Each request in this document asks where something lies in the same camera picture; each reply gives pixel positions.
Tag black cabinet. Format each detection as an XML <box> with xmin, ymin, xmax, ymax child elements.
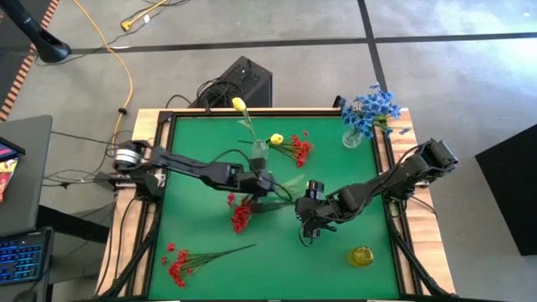
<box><xmin>475</xmin><ymin>123</ymin><xmax>537</xmax><ymax>257</ymax></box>

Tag clear ribbed glass vase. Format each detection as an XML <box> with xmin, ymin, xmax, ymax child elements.
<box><xmin>251</xmin><ymin>138</ymin><xmax>270</xmax><ymax>163</ymax></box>

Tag black backlit keyboard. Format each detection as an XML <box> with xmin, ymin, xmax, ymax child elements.
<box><xmin>0</xmin><ymin>228</ymin><xmax>55</xmax><ymax>287</ymax></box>

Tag yellow extension cable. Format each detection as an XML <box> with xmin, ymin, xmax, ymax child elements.
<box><xmin>71</xmin><ymin>0</ymin><xmax>135</xmax><ymax>135</ymax></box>

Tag black computer mouse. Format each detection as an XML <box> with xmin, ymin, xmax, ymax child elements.
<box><xmin>12</xmin><ymin>289</ymin><xmax>39</xmax><ymax>302</ymax></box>

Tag black computer tower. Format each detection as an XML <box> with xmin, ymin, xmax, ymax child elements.
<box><xmin>190</xmin><ymin>55</ymin><xmax>274</xmax><ymax>109</ymax></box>

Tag blue artificial flower bunch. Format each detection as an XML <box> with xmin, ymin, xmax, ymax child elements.
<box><xmin>338</xmin><ymin>96</ymin><xmax>412</xmax><ymax>139</ymax></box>
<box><xmin>354</xmin><ymin>82</ymin><xmax>403</xmax><ymax>127</ymax></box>

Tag black table frame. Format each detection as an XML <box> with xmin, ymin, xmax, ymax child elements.
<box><xmin>142</xmin><ymin>107</ymin><xmax>407</xmax><ymax>301</ymax></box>

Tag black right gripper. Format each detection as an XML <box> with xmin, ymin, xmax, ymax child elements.
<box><xmin>295</xmin><ymin>180</ymin><xmax>343</xmax><ymax>247</ymax></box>

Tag green table mat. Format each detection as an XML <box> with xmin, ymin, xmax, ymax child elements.
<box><xmin>147</xmin><ymin>116</ymin><xmax>400</xmax><ymax>300</ymax></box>

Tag yellow glass vase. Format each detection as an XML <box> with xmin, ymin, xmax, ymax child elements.
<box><xmin>347</xmin><ymin>246</ymin><xmax>375</xmax><ymax>268</ymax></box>

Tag yellow red snack bag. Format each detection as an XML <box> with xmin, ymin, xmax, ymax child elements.
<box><xmin>0</xmin><ymin>158</ymin><xmax>20</xmax><ymax>203</ymax></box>

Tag colourful tablet screen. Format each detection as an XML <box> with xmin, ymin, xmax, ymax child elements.
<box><xmin>0</xmin><ymin>136</ymin><xmax>26</xmax><ymax>163</ymax></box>

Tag black coiled cable bundle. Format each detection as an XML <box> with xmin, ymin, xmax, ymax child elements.
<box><xmin>195</xmin><ymin>77</ymin><xmax>238</xmax><ymax>110</ymax></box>

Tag yellow artificial tulip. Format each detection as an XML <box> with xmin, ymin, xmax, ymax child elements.
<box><xmin>258</xmin><ymin>133</ymin><xmax>285</xmax><ymax>152</ymax></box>
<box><xmin>232</xmin><ymin>96</ymin><xmax>262</xmax><ymax>148</ymax></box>
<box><xmin>268</xmin><ymin>174</ymin><xmax>306</xmax><ymax>209</ymax></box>

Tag yellow power plug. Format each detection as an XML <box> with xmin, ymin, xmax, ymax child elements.
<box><xmin>120</xmin><ymin>0</ymin><xmax>169</xmax><ymax>33</ymax></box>

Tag black desk foot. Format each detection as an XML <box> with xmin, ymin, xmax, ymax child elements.
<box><xmin>36</xmin><ymin>204</ymin><xmax>111</xmax><ymax>245</ymax></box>

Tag black frame strut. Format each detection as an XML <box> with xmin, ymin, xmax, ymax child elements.
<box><xmin>95</xmin><ymin>196</ymin><xmax>164</xmax><ymax>299</ymax></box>
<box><xmin>388</xmin><ymin>226</ymin><xmax>454</xmax><ymax>299</ymax></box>

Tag clear bulbous glass vase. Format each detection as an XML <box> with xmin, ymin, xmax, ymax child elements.
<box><xmin>341</xmin><ymin>127</ymin><xmax>364</xmax><ymax>150</ymax></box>

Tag red artificial flower bunch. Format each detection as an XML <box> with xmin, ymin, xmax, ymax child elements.
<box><xmin>227</xmin><ymin>192</ymin><xmax>297</xmax><ymax>235</ymax></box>
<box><xmin>160</xmin><ymin>242</ymin><xmax>256</xmax><ymax>289</ymax></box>
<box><xmin>237</xmin><ymin>129</ymin><xmax>315</xmax><ymax>169</ymax></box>

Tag black stand base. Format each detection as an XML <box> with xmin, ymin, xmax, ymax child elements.
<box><xmin>0</xmin><ymin>0</ymin><xmax>71</xmax><ymax>64</ymax></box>

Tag grey desk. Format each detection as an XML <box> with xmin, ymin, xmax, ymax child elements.
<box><xmin>0</xmin><ymin>115</ymin><xmax>54</xmax><ymax>238</ymax></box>

